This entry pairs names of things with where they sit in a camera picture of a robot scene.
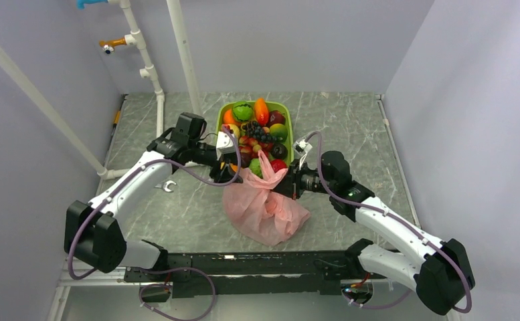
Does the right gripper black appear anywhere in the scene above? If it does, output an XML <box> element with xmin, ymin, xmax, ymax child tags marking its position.
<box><xmin>269</xmin><ymin>158</ymin><xmax>335</xmax><ymax>200</ymax></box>

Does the pink plastic bag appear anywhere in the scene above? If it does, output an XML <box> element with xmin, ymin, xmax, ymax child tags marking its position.
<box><xmin>222</xmin><ymin>151</ymin><xmax>311</xmax><ymax>246</ymax></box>

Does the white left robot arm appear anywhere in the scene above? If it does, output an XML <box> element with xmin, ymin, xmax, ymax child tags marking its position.
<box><xmin>64</xmin><ymin>112</ymin><xmax>242</xmax><ymax>281</ymax></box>

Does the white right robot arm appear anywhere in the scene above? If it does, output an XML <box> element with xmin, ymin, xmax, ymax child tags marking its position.
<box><xmin>274</xmin><ymin>150</ymin><xmax>475</xmax><ymax>315</ymax></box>

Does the small red apple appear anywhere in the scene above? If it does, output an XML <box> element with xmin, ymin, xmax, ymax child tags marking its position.
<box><xmin>270</xmin><ymin>159</ymin><xmax>288</xmax><ymax>173</ymax></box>

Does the light green sugar apple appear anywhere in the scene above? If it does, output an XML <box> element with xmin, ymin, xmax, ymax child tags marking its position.
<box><xmin>248</xmin><ymin>158</ymin><xmax>263</xmax><ymax>178</ymax></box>

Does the dark mangosteen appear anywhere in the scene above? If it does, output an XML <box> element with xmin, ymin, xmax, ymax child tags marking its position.
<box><xmin>270</xmin><ymin>142</ymin><xmax>288</xmax><ymax>160</ymax></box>

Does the yellow lemon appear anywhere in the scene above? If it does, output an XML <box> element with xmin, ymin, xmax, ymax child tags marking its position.
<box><xmin>228</xmin><ymin>124</ymin><xmax>241</xmax><ymax>140</ymax></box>

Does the dark grape bunch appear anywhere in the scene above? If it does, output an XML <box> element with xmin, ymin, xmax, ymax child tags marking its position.
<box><xmin>241</xmin><ymin>120</ymin><xmax>284</xmax><ymax>143</ymax></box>

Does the orange tangerine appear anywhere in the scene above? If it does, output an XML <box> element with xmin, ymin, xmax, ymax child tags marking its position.
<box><xmin>222</xmin><ymin>108</ymin><xmax>240</xmax><ymax>126</ymax></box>

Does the green yellow mango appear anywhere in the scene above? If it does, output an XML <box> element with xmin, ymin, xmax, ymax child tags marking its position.
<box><xmin>269</xmin><ymin>124</ymin><xmax>288</xmax><ymax>142</ymax></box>

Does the steel wrench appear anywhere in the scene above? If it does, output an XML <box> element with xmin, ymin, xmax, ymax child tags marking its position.
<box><xmin>155</xmin><ymin>180</ymin><xmax>177</xmax><ymax>193</ymax></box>

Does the dark red apple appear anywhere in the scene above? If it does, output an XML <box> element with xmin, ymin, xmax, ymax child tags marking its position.
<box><xmin>267</xmin><ymin>110</ymin><xmax>286</xmax><ymax>127</ymax></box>

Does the orange papaya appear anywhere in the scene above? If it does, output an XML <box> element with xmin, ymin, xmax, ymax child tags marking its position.
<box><xmin>254</xmin><ymin>98</ymin><xmax>270</xmax><ymax>126</ymax></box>

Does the green plastic fruit tray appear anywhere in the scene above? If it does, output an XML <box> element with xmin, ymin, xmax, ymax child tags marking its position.
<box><xmin>217</xmin><ymin>99</ymin><xmax>294</xmax><ymax>168</ymax></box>

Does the orange pipe valve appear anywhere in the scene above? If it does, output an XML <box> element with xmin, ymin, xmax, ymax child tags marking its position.
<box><xmin>98</xmin><ymin>37</ymin><xmax>128</xmax><ymax>55</ymax></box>

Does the blue pipe fitting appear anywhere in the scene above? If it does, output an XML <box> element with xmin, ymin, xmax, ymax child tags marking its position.
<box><xmin>76</xmin><ymin>0</ymin><xmax>108</xmax><ymax>9</ymax></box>

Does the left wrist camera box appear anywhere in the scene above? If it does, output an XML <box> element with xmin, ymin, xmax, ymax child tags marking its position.
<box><xmin>215</xmin><ymin>124</ymin><xmax>238</xmax><ymax>159</ymax></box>

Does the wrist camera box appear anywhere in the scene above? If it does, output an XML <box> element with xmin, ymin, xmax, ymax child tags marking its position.
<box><xmin>215</xmin><ymin>124</ymin><xmax>238</xmax><ymax>159</ymax></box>
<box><xmin>292</xmin><ymin>139</ymin><xmax>313</xmax><ymax>170</ymax></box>

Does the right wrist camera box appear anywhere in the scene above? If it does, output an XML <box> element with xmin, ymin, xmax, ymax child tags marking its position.
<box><xmin>292</xmin><ymin>139</ymin><xmax>313</xmax><ymax>170</ymax></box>

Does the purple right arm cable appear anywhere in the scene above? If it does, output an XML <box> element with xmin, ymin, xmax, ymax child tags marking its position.
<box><xmin>304</xmin><ymin>130</ymin><xmax>473</xmax><ymax>314</ymax></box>

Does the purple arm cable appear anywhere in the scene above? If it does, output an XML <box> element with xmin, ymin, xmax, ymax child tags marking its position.
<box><xmin>66</xmin><ymin>125</ymin><xmax>243</xmax><ymax>321</ymax></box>
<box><xmin>304</xmin><ymin>130</ymin><xmax>473</xmax><ymax>314</ymax></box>

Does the orange handled tool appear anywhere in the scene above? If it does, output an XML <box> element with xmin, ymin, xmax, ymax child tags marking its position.
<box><xmin>112</xmin><ymin>110</ymin><xmax>121</xmax><ymax>128</ymax></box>

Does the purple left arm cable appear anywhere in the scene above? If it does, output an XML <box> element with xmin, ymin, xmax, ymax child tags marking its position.
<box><xmin>66</xmin><ymin>125</ymin><xmax>243</xmax><ymax>321</ymax></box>

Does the white pvc pipe frame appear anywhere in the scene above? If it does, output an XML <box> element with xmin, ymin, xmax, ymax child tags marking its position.
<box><xmin>0</xmin><ymin>0</ymin><xmax>202</xmax><ymax>181</ymax></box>

